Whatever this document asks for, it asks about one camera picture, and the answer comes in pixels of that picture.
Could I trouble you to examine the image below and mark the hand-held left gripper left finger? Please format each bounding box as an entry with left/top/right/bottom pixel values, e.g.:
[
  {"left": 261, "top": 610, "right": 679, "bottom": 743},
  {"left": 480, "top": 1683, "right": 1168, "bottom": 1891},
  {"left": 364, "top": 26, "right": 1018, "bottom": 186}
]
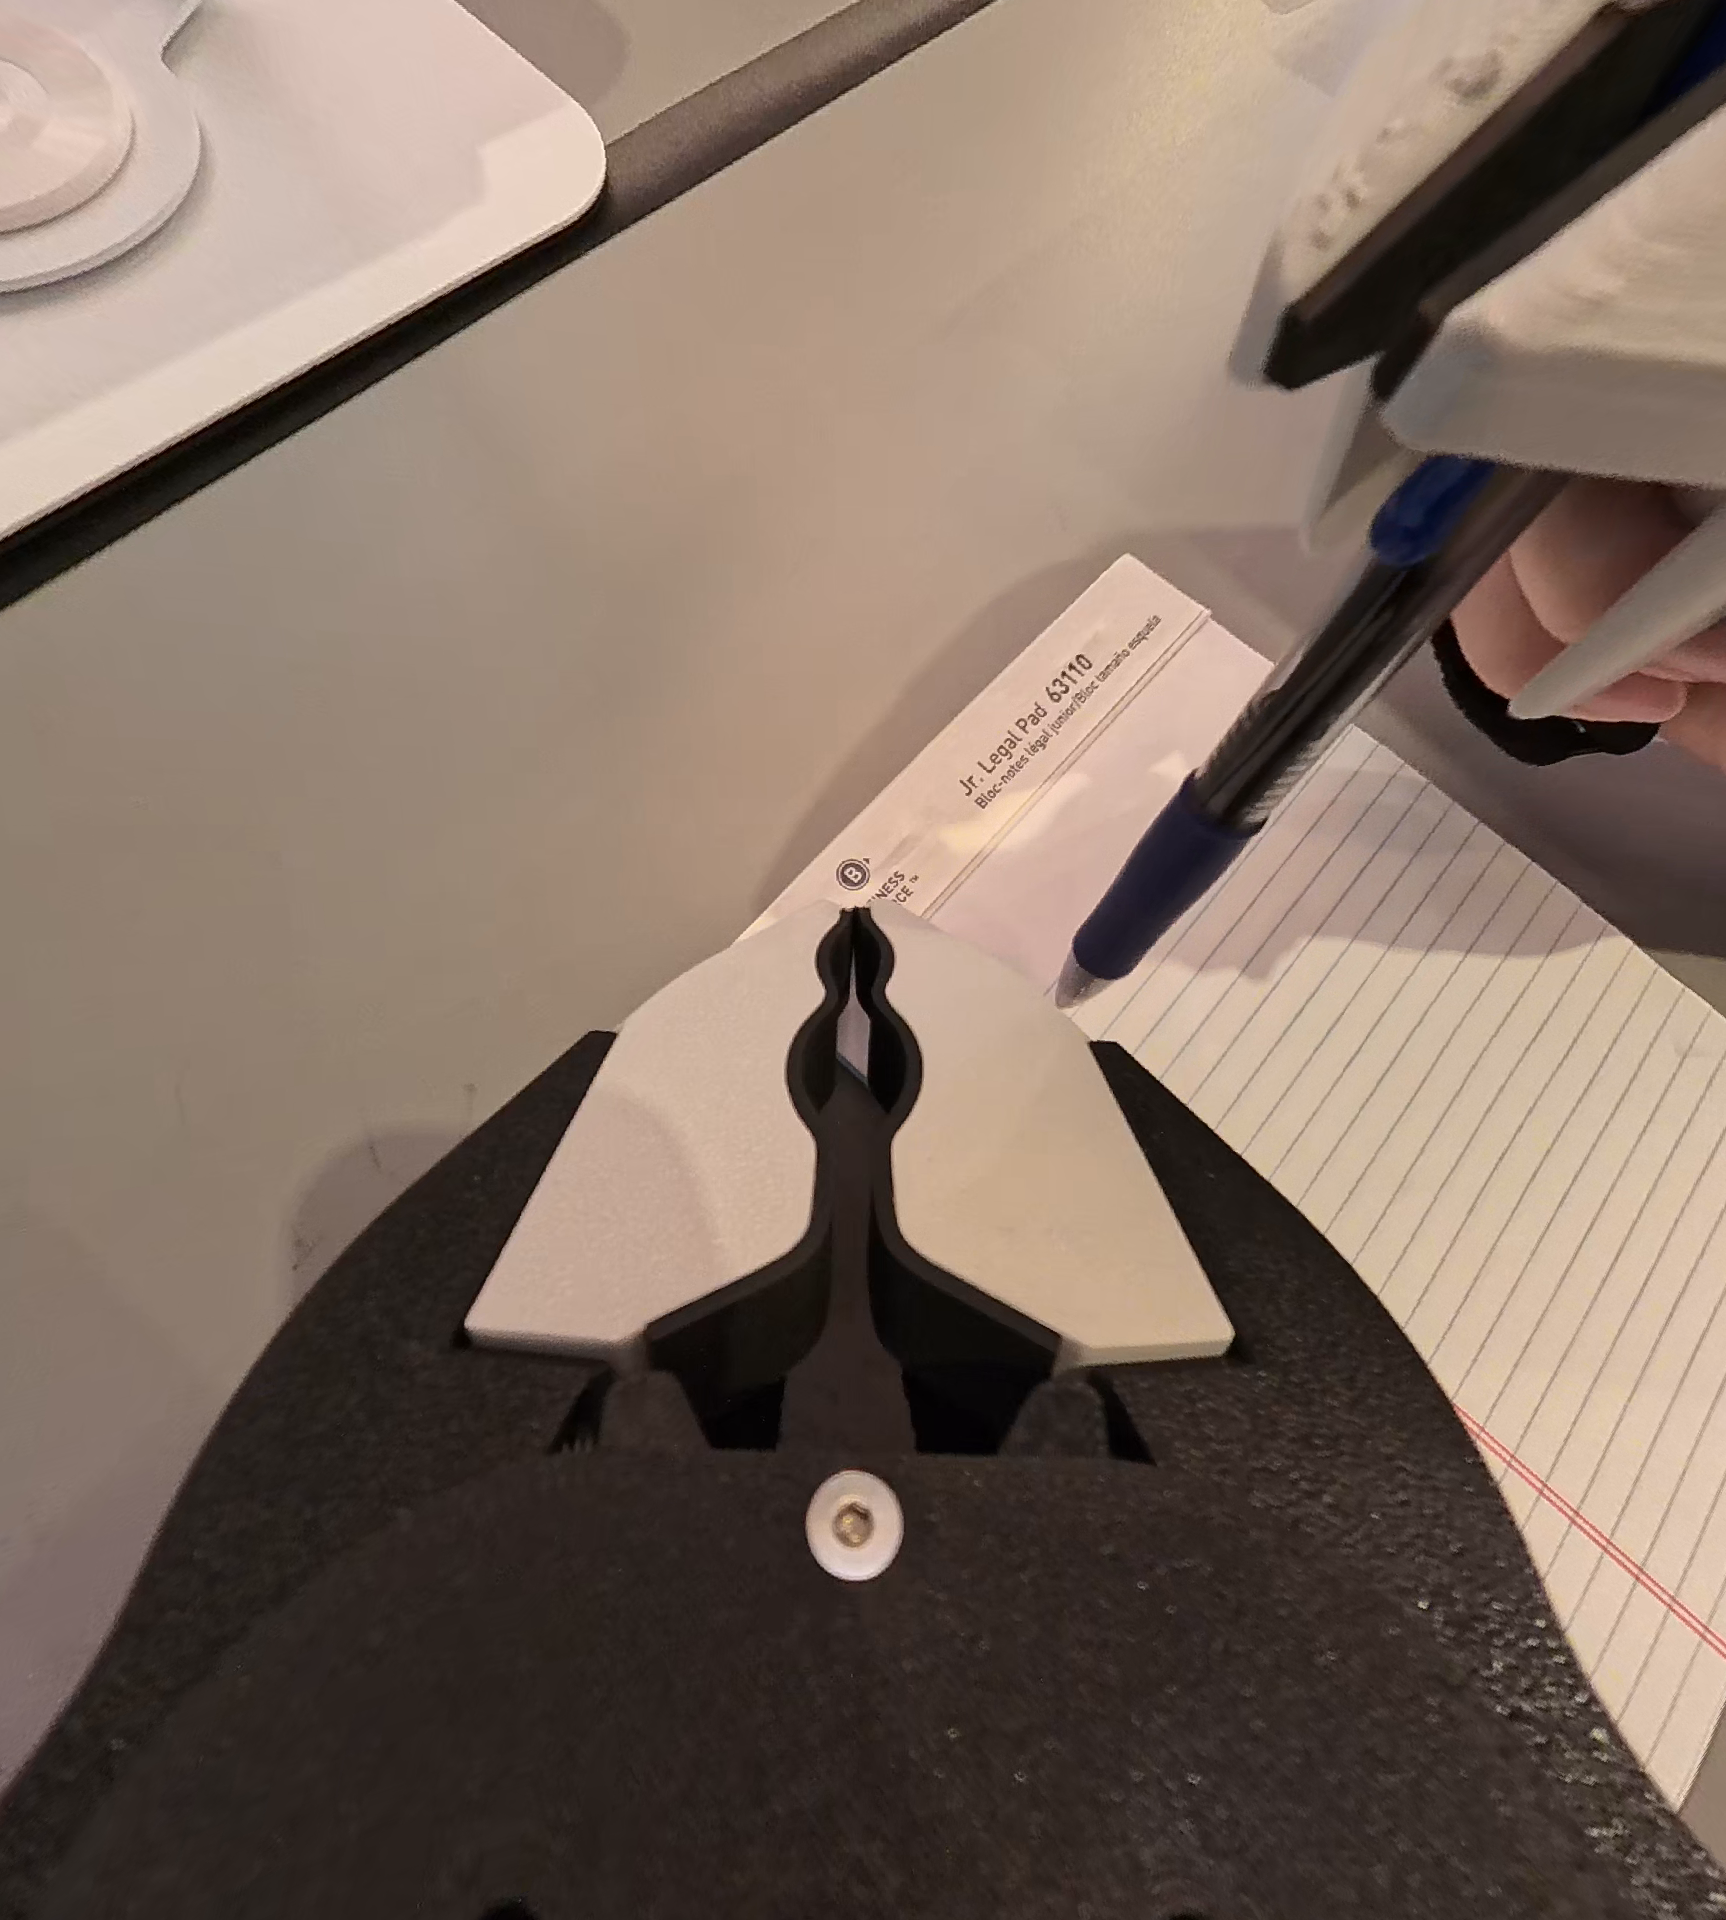
[{"left": 461, "top": 899, "right": 865, "bottom": 1450}]

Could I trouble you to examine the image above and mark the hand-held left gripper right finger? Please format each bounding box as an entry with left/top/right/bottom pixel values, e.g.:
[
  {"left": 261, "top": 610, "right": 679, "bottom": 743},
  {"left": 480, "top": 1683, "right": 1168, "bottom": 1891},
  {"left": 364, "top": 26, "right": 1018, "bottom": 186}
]
[{"left": 847, "top": 904, "right": 1240, "bottom": 1450}]

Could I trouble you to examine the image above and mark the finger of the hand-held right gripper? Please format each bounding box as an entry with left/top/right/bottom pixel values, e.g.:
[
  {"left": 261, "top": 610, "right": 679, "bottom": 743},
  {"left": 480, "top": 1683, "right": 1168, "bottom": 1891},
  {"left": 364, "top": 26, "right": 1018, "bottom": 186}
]
[
  {"left": 1230, "top": 0, "right": 1726, "bottom": 559},
  {"left": 1380, "top": 0, "right": 1726, "bottom": 726}
]

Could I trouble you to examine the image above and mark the blue ballpoint pen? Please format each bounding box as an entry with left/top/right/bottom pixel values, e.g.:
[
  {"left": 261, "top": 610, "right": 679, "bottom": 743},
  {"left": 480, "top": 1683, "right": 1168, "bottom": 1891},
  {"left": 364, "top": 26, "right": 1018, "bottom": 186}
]
[{"left": 1050, "top": 0, "right": 1726, "bottom": 1003}]

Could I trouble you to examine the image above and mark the white lined notepad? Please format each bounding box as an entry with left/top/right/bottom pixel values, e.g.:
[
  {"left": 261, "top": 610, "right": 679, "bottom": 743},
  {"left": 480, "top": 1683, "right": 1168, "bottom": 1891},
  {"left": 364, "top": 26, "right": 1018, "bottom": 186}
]
[{"left": 770, "top": 551, "right": 1726, "bottom": 1811}]

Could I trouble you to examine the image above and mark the person's right hand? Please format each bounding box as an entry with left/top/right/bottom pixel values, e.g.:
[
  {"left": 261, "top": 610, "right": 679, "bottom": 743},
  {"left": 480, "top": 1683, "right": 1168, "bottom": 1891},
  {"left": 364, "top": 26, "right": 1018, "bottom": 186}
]
[{"left": 1448, "top": 476, "right": 1726, "bottom": 807}]

